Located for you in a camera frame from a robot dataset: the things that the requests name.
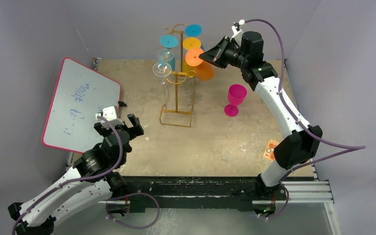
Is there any orange plastic wine glass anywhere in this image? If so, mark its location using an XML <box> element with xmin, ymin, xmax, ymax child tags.
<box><xmin>185</xmin><ymin>47</ymin><xmax>215</xmax><ymax>81</ymax></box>

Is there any yellow plastic wine glass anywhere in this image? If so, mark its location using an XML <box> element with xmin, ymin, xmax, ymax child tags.
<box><xmin>182</xmin><ymin>37</ymin><xmax>202</xmax><ymax>72</ymax></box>

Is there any blue wine glass row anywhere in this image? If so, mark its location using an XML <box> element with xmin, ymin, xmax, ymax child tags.
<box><xmin>160</xmin><ymin>34</ymin><xmax>179</xmax><ymax>71</ymax></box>
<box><xmin>185</xmin><ymin>24</ymin><xmax>204</xmax><ymax>50</ymax></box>

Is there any magenta plastic wine glass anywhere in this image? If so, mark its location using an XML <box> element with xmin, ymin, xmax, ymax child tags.
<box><xmin>224</xmin><ymin>84</ymin><xmax>247</xmax><ymax>117</ymax></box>

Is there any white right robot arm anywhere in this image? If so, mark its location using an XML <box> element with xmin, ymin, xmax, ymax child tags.
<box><xmin>199</xmin><ymin>31</ymin><xmax>323</xmax><ymax>199</ymax></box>

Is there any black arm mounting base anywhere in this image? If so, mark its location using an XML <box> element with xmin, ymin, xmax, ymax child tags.
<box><xmin>107</xmin><ymin>176</ymin><xmax>289</xmax><ymax>217</ymax></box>

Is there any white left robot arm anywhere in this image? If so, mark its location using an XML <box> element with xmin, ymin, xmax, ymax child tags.
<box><xmin>8</xmin><ymin>111</ymin><xmax>144</xmax><ymax>235</ymax></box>

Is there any clear wine glass rear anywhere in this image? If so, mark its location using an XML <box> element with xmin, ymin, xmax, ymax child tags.
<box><xmin>156</xmin><ymin>48</ymin><xmax>175</xmax><ymax>64</ymax></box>

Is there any clear wine glass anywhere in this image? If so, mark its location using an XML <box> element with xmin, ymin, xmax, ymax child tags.
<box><xmin>152</xmin><ymin>61</ymin><xmax>172</xmax><ymax>105</ymax></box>
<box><xmin>156</xmin><ymin>48</ymin><xmax>175</xmax><ymax>64</ymax></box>

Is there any clear wine glass front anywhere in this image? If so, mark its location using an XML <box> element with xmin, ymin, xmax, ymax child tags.
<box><xmin>152</xmin><ymin>61</ymin><xmax>172</xmax><ymax>105</ymax></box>

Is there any black whiteboard clip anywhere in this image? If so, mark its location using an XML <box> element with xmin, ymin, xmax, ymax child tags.
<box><xmin>118</xmin><ymin>101</ymin><xmax>127</xmax><ymax>107</ymax></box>

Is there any pink framed whiteboard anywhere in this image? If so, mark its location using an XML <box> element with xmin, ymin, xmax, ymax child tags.
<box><xmin>42</xmin><ymin>57</ymin><xmax>121</xmax><ymax>153</ymax></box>

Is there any orange patterned card box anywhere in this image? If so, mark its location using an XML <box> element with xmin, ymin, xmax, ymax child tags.
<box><xmin>262</xmin><ymin>139</ymin><xmax>279</xmax><ymax>162</ymax></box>

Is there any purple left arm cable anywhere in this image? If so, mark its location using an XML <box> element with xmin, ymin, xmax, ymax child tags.
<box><xmin>11</xmin><ymin>117</ymin><xmax>160</xmax><ymax>235</ymax></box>

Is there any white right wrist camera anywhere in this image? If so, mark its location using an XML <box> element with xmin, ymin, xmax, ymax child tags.
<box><xmin>230</xmin><ymin>19</ymin><xmax>245</xmax><ymax>43</ymax></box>

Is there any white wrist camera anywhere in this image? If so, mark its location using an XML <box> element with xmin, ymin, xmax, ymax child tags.
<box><xmin>95</xmin><ymin>106</ymin><xmax>124</xmax><ymax>129</ymax></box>
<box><xmin>230</xmin><ymin>19</ymin><xmax>245</xmax><ymax>43</ymax></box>

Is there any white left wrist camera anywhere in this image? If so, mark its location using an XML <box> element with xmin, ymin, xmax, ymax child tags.
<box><xmin>95</xmin><ymin>106</ymin><xmax>124</xmax><ymax>129</ymax></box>

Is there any gold wire glass rack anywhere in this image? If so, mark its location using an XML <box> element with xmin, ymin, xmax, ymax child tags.
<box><xmin>159</xmin><ymin>23</ymin><xmax>196</xmax><ymax>127</ymax></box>

